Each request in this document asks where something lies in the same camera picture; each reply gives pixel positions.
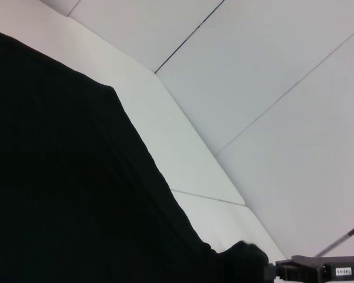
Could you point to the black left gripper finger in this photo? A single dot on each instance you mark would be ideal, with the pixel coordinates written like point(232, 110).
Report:
point(270, 271)

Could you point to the black shirt with white print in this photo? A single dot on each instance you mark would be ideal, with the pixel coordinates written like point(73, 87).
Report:
point(62, 177)

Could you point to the silver metal rod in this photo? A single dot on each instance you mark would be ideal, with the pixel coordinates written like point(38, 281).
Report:
point(342, 237)

